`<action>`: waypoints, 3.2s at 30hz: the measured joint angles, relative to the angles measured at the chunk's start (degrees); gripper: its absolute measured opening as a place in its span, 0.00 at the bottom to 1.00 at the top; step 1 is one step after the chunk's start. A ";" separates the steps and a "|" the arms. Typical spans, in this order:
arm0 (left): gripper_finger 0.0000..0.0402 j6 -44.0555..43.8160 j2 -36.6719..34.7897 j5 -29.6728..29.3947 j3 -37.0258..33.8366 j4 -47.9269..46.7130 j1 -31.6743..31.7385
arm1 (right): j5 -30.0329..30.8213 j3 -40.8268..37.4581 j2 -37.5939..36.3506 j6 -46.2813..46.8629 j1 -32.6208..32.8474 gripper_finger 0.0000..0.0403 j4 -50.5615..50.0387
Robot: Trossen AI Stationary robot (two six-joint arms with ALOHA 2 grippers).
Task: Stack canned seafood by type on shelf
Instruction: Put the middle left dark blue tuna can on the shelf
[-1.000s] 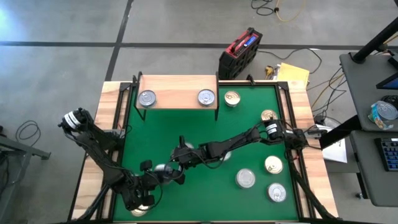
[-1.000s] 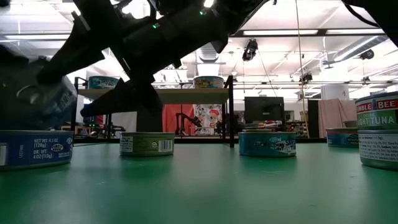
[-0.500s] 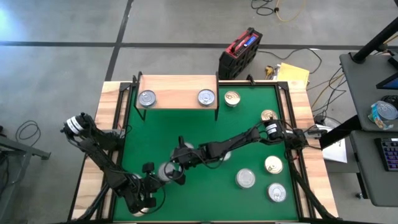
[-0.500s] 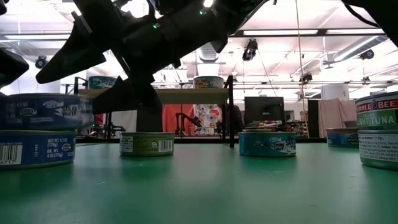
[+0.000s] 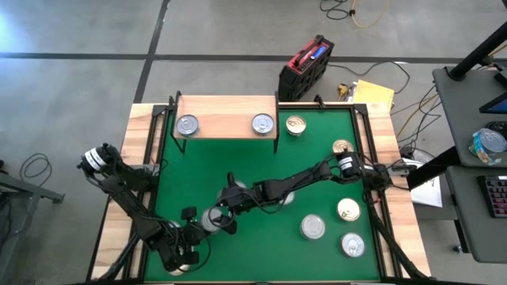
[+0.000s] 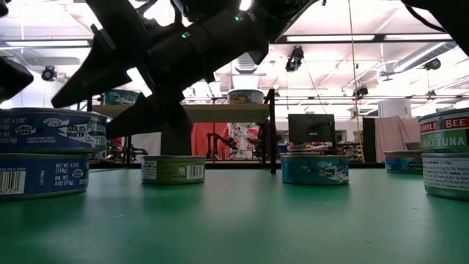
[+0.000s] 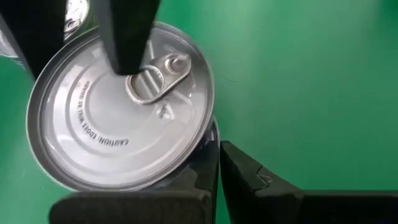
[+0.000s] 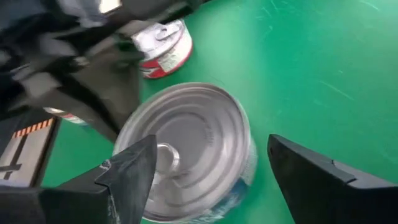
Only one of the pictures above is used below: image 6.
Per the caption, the green barcode label can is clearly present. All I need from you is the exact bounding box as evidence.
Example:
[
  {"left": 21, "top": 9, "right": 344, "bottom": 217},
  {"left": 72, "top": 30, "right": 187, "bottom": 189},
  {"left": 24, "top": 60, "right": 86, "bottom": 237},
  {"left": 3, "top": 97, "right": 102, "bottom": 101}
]
[{"left": 140, "top": 155, "right": 207, "bottom": 186}]

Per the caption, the slim silver ventilation duct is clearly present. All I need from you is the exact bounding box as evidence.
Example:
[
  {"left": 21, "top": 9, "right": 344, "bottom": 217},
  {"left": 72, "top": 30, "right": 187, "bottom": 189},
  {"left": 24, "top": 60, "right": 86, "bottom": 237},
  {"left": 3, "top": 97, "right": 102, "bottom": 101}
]
[{"left": 394, "top": 40, "right": 462, "bottom": 74}]

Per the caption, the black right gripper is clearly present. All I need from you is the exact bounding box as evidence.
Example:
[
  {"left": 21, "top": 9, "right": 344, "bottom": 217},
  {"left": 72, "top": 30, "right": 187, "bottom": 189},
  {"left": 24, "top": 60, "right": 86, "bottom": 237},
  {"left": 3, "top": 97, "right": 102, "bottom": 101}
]
[{"left": 86, "top": 0, "right": 279, "bottom": 140}]

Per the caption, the teal chunk light tuna can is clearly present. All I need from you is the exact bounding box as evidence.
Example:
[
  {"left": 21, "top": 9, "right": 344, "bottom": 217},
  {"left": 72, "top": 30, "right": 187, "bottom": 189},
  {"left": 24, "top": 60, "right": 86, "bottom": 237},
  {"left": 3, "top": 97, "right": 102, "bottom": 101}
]
[{"left": 281, "top": 155, "right": 350, "bottom": 186}]

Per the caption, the teal white label tuna can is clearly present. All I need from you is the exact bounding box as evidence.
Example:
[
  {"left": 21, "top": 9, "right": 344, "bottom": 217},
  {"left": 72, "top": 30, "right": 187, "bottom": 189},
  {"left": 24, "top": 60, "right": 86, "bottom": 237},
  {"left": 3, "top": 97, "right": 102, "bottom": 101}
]
[{"left": 103, "top": 89, "right": 141, "bottom": 106}]

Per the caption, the gold lid teal label can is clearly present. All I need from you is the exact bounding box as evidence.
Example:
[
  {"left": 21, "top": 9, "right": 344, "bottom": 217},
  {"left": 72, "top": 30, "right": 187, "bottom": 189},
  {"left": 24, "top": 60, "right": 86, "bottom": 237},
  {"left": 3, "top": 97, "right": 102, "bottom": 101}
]
[{"left": 383, "top": 150, "right": 423, "bottom": 175}]

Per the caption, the white round pillar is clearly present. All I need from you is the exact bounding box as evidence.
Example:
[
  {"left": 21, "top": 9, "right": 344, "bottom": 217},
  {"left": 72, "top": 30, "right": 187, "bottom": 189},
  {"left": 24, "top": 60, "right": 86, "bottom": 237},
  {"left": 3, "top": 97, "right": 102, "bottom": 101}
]
[{"left": 377, "top": 78, "right": 413, "bottom": 119}]

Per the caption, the blue barcode tuna can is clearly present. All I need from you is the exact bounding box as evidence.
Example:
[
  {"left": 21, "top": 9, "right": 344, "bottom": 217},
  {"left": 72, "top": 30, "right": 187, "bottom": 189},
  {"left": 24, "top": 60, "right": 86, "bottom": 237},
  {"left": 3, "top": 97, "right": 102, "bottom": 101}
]
[{"left": 0, "top": 152, "right": 91, "bottom": 201}]

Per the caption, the black panel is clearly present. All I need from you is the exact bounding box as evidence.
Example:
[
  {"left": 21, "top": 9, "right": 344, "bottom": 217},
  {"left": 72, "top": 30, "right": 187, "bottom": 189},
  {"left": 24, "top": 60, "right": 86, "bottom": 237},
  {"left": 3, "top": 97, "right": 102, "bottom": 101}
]
[{"left": 160, "top": 128, "right": 192, "bottom": 158}]

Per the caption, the wooden shelf with black legs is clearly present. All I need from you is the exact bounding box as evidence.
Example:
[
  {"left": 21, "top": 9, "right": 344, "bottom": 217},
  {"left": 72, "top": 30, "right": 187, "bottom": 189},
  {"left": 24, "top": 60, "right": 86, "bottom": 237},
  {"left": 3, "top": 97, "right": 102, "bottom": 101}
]
[{"left": 86, "top": 88, "right": 278, "bottom": 175}]

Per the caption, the yellow hanging rope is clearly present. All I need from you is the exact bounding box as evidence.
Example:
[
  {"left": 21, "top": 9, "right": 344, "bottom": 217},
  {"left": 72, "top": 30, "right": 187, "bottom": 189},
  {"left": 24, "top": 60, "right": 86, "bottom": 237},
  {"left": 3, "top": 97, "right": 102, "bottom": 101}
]
[{"left": 347, "top": 0, "right": 366, "bottom": 164}]

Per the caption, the pink hanging cloth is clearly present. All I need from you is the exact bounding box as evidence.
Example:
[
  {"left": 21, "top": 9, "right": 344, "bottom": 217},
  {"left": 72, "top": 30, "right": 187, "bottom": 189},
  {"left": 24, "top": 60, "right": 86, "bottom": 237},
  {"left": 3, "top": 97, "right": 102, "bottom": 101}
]
[{"left": 374, "top": 115, "right": 422, "bottom": 164}]

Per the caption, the orange red cloth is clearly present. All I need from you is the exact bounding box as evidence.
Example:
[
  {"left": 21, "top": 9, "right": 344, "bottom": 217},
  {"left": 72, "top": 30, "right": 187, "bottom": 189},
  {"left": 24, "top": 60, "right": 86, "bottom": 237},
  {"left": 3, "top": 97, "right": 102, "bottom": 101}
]
[{"left": 191, "top": 122, "right": 231, "bottom": 161}]

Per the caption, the white panel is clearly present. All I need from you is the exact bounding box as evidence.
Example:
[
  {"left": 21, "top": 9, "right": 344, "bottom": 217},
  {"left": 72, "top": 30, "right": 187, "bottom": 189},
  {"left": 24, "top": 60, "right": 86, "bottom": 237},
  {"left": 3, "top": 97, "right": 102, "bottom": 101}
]
[{"left": 130, "top": 133, "right": 163, "bottom": 161}]

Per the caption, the white LED light bar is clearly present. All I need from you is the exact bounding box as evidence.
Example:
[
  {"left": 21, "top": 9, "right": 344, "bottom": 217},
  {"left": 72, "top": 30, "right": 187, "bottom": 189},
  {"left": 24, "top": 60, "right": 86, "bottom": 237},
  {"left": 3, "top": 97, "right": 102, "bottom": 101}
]
[
  {"left": 384, "top": 33, "right": 454, "bottom": 40},
  {"left": 287, "top": 34, "right": 375, "bottom": 42},
  {"left": 5, "top": 40, "right": 91, "bottom": 48}
]

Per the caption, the black metal table frame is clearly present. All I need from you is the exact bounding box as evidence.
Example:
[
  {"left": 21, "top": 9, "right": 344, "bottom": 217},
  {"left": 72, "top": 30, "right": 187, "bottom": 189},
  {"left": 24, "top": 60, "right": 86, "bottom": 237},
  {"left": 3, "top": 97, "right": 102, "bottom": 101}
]
[{"left": 87, "top": 160, "right": 385, "bottom": 171}]

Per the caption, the green nutrition label can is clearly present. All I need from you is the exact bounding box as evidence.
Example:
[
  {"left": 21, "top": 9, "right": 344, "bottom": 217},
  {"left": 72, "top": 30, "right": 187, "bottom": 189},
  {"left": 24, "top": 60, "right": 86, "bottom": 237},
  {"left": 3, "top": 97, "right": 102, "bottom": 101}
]
[{"left": 420, "top": 152, "right": 469, "bottom": 202}]

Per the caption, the black monitor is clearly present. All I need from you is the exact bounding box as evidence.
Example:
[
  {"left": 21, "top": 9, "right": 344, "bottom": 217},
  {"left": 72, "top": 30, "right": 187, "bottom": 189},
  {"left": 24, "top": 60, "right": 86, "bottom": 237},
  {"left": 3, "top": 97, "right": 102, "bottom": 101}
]
[{"left": 287, "top": 113, "right": 336, "bottom": 147}]

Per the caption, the green table mat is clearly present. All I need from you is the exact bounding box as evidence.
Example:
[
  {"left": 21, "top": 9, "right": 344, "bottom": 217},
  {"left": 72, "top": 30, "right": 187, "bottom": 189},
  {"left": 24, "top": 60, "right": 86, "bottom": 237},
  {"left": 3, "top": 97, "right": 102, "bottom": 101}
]
[{"left": 0, "top": 166, "right": 469, "bottom": 264}]

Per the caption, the Bumble Bee light tuna can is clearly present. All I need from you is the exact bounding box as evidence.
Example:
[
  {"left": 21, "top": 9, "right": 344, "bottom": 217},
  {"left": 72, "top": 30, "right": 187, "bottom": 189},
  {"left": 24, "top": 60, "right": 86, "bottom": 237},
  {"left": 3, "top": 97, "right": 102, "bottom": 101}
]
[{"left": 418, "top": 108, "right": 469, "bottom": 155}]

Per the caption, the light blue cartoon label can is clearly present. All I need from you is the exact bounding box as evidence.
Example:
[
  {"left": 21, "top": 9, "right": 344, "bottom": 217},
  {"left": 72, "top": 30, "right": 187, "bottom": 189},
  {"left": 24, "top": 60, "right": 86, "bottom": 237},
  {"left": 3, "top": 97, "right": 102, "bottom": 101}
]
[{"left": 227, "top": 89, "right": 265, "bottom": 106}]

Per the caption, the blue albacore solid white can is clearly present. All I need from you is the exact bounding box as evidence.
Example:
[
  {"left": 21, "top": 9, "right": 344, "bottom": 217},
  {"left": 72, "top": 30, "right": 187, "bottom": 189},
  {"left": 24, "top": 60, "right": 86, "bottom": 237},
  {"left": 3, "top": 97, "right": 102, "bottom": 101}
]
[{"left": 0, "top": 107, "right": 108, "bottom": 154}]

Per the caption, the wide silver ventilation duct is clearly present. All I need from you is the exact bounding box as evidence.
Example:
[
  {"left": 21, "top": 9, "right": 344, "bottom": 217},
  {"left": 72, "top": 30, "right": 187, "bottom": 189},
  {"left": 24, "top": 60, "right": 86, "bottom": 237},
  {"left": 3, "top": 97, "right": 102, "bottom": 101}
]
[{"left": 232, "top": 53, "right": 259, "bottom": 90}]

